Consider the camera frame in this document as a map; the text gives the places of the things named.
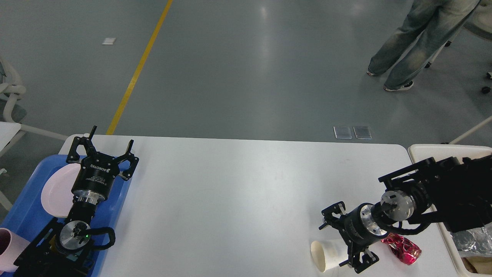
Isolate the person in jeans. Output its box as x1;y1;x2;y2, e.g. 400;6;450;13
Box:
367;0;480;92

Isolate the brown paper bag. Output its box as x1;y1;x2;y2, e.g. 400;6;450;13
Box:
461;256;492;275

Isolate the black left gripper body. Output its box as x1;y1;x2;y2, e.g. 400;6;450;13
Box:
71;154;120;204

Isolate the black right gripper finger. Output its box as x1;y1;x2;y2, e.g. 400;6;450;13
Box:
338;242;379;274
318;201;347;231

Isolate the white waste bin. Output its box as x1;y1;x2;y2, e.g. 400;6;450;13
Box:
408;144;492;277

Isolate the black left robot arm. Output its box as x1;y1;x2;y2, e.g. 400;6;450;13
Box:
13;126;139;277

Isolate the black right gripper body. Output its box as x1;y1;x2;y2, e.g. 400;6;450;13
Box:
343;203;389;249

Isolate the white wheeled stand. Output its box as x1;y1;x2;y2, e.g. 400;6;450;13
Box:
424;0;492;94

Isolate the aluminium foil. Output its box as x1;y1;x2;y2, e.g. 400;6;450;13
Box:
451;223;492;258

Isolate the pink plate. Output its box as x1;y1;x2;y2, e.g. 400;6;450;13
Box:
41;164;81;219

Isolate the red crushed can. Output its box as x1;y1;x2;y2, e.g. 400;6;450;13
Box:
381;233;422;265

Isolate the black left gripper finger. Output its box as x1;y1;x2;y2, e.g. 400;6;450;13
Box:
66;125;100;164
113;140;139;181

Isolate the white office chair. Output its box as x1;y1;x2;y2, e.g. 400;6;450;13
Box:
0;58;68;141

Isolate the white paper cup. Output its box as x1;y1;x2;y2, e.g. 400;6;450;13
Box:
310;239;353;273

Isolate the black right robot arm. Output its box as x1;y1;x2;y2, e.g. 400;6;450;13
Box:
319;155;492;274

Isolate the white side table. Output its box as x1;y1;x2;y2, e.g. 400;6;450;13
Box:
0;121;21;211

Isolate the pink ribbed cup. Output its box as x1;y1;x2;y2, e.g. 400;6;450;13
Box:
0;228;30;274

